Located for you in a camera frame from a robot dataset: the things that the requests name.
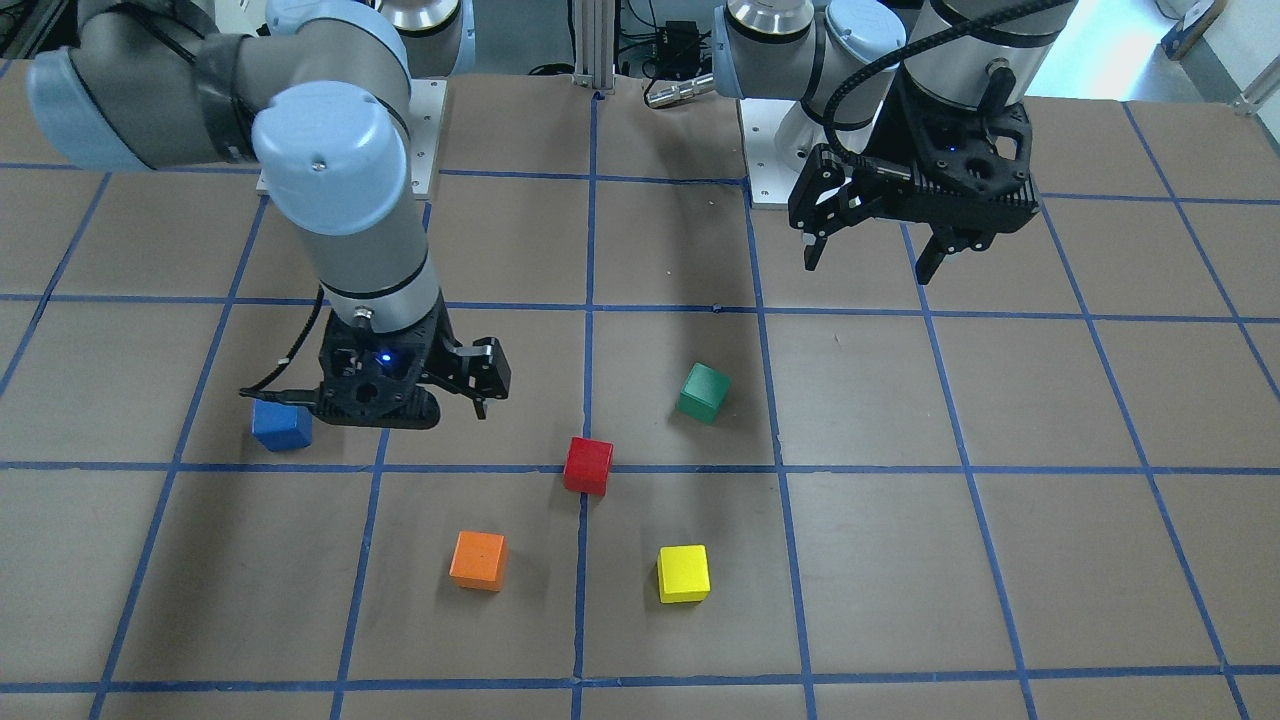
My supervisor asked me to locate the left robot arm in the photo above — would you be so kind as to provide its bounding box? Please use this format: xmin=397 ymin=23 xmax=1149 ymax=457
xmin=710 ymin=1 xmax=1076 ymax=284

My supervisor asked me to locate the silver cylinder connector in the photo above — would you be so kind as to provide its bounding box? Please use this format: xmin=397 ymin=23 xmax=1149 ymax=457
xmin=643 ymin=73 xmax=716 ymax=110

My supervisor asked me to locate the yellow wooden block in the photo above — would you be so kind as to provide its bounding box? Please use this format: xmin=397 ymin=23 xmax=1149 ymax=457
xmin=657 ymin=544 xmax=710 ymax=603

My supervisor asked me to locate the blue wooden block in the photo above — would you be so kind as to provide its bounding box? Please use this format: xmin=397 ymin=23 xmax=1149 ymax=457
xmin=250 ymin=400 xmax=314 ymax=452

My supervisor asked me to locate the green wooden block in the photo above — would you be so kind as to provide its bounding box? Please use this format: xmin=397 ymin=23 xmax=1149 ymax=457
xmin=675 ymin=363 xmax=732 ymax=425

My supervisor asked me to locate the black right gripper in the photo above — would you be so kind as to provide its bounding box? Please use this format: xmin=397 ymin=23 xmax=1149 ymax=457
xmin=312 ymin=301 xmax=511 ymax=430

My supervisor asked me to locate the orange wooden block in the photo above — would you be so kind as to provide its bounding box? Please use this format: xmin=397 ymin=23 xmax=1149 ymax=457
xmin=448 ymin=530 xmax=508 ymax=592

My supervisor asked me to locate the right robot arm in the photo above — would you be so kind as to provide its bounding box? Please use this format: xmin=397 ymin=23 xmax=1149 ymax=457
xmin=26 ymin=1 xmax=511 ymax=430

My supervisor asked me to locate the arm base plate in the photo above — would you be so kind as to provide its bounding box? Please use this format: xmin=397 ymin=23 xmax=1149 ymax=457
xmin=256 ymin=78 xmax=447 ymax=201
xmin=739 ymin=99 xmax=826 ymax=210

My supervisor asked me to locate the aluminium frame post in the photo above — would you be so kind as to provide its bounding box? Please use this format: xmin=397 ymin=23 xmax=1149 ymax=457
xmin=570 ymin=1 xmax=617 ymax=96

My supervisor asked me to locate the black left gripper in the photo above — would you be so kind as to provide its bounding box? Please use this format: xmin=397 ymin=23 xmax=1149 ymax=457
xmin=788 ymin=76 xmax=1041 ymax=286

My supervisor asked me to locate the black electronics box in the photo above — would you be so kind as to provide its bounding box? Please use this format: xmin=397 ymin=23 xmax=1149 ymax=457
xmin=653 ymin=20 xmax=703 ymax=79

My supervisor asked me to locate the red wooden block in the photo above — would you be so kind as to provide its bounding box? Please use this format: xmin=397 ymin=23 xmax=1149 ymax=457
xmin=562 ymin=436 xmax=614 ymax=497

